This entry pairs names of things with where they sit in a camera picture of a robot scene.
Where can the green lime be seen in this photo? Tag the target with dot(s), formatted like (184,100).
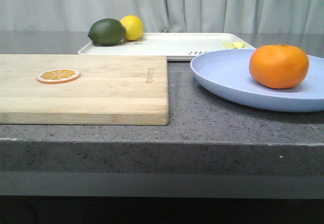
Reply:
(106,32)

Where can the wooden cutting board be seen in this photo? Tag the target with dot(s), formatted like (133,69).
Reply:
(112,90)

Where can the yellow lemon right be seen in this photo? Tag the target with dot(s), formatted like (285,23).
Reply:
(134,27)

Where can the light blue plate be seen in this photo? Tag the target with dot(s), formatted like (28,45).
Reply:
(226,74)

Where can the whole orange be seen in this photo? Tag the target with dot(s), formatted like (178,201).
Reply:
(279,66)

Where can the orange slice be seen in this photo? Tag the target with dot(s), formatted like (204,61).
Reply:
(58,76)

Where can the yellow plastic knife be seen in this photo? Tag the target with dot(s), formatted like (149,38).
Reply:
(228,45)

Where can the grey curtain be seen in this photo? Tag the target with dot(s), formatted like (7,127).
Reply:
(234,16)

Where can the white tray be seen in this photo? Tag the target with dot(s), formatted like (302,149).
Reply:
(174,46)

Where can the yellow plastic spoon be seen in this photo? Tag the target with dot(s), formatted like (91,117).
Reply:
(238,44)

